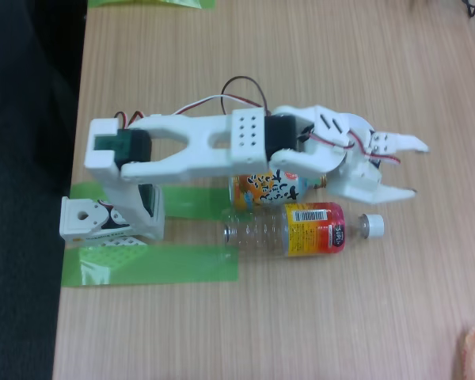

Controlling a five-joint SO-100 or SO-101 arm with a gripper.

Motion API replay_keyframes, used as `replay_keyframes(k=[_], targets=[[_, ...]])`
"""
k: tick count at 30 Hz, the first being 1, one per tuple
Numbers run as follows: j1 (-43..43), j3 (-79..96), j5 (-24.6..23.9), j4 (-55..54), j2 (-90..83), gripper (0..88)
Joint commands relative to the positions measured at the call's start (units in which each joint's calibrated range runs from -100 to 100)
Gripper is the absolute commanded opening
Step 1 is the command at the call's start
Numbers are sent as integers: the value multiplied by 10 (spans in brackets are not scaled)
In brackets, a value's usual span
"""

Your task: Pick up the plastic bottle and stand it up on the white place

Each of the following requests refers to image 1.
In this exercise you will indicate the clear plastic bottle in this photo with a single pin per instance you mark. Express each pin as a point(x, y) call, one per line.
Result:
point(308, 229)

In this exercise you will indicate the orange drink aluminium bottle can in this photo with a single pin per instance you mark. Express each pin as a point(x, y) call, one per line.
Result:
point(269, 192)

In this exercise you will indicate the wide green tape strip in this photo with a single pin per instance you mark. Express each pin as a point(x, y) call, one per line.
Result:
point(194, 202)

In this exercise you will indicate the long green tape strip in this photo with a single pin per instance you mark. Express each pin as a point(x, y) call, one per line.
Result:
point(182, 265)

